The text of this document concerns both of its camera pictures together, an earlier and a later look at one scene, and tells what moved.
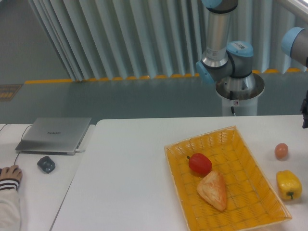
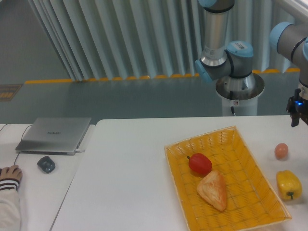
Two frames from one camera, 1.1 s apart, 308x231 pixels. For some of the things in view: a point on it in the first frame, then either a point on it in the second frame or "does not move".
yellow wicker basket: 253,202 does not move
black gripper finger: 305,123 → 295,119
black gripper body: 304,109 → 297,107
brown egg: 281,151 does not move
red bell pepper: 199,164 does not move
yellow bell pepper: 289,184 does not move
